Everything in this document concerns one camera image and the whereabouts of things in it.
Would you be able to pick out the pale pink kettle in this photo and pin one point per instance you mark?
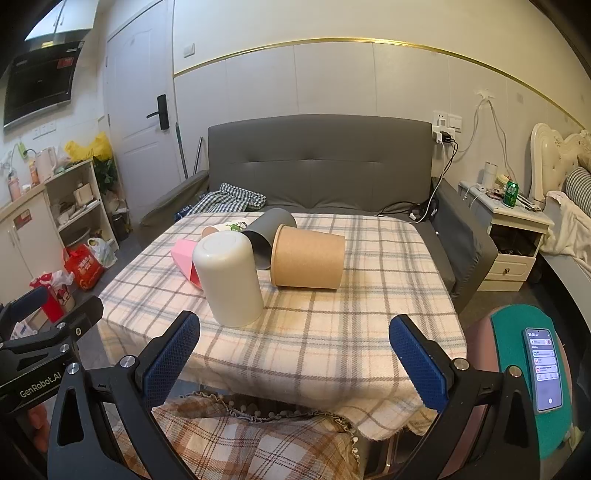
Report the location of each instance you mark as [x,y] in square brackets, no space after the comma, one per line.
[46,164]

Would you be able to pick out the white nightstand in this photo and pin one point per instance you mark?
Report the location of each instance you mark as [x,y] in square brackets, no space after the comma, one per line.
[512,240]

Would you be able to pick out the white wall cabinet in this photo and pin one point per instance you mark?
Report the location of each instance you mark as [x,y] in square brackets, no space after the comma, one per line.
[64,18]

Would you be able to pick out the green drink can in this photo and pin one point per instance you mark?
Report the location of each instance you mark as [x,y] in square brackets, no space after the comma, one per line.
[511,194]

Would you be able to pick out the checked cloth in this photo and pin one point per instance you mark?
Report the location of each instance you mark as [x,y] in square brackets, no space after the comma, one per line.
[235,196]

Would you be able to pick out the open shelf unit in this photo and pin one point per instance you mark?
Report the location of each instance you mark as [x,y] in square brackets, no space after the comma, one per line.
[87,217]

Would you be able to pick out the black range hood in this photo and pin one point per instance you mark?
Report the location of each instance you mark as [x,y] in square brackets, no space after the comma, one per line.
[39,87]

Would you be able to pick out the floral printed cup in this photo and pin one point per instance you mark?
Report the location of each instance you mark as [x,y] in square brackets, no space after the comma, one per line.
[228,227]

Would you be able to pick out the pink cup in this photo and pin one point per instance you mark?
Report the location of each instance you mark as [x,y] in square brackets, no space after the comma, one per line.
[183,258]

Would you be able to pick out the cream bed headboard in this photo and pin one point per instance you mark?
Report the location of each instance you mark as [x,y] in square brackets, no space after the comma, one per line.
[547,157]

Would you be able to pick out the person's left hand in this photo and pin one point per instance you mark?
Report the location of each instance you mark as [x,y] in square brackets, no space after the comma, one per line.
[38,422]

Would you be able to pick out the green plant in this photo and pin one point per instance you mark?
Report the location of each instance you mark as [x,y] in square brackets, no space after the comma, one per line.
[105,175]

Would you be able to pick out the plaid tablecloth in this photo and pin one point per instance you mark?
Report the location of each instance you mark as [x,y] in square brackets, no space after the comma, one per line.
[304,337]

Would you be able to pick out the white tumbler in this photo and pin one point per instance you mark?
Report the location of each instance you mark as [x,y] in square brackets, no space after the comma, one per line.
[489,174]

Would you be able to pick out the smartphone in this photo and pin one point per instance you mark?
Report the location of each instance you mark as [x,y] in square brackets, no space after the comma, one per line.
[545,369]

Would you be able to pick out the black charger plug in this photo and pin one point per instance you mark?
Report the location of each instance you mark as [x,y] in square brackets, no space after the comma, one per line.
[447,137]

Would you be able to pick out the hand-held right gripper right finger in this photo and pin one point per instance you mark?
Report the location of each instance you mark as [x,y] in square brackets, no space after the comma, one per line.
[418,365]

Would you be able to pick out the red cartoon bag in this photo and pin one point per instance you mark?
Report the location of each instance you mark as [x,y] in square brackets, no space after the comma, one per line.
[57,295]

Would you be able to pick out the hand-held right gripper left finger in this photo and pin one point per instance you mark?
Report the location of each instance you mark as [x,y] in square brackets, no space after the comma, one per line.
[170,357]

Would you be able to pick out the yellow plastic bag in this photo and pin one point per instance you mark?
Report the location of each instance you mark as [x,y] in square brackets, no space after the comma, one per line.
[92,147]

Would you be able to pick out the white door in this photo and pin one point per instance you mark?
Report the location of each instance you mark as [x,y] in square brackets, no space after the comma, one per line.
[138,69]

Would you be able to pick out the white light switch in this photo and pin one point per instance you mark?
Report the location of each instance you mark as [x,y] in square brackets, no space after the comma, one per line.
[188,50]

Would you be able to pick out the white cup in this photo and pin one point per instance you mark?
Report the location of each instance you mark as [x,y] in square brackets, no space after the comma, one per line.
[228,281]

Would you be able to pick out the white kitchen cabinet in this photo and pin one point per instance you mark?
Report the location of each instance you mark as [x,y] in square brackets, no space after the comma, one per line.
[27,235]

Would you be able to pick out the pink bottle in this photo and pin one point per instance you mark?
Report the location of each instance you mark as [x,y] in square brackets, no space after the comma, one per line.
[14,187]

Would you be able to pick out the white plastic bag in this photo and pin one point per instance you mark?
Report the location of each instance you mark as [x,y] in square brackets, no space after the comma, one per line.
[104,251]

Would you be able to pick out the red gift bag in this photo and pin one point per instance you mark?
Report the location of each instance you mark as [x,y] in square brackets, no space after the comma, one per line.
[84,270]

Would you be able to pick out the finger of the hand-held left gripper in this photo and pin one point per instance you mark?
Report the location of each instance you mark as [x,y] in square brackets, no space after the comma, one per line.
[28,299]
[76,318]

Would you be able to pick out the cream blanket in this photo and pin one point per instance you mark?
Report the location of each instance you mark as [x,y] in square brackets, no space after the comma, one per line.
[568,230]

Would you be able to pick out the brown paper cup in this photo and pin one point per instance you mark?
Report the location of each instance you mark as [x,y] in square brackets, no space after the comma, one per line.
[307,261]

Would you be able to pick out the pink round stool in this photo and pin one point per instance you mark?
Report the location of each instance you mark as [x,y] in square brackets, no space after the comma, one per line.
[478,337]

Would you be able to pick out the grey sofa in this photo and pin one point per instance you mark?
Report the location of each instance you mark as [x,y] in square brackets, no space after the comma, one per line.
[323,157]

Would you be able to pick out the white wall socket panel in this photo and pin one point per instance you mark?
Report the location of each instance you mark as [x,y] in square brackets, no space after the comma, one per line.
[450,121]

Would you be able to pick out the plaid frilled cushion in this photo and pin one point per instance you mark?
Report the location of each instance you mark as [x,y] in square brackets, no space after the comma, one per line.
[240,447]

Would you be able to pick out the grey cup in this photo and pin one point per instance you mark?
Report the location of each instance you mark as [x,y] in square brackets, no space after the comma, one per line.
[268,230]

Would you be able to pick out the black trash bin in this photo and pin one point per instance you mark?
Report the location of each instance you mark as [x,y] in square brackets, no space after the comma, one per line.
[121,227]

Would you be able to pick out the checked pillow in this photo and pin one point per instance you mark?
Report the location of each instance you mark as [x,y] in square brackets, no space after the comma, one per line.
[579,189]

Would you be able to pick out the green round stool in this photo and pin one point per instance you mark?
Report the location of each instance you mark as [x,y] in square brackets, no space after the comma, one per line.
[510,337]

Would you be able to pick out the orange bottle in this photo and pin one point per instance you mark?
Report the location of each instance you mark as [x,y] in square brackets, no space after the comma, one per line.
[33,173]

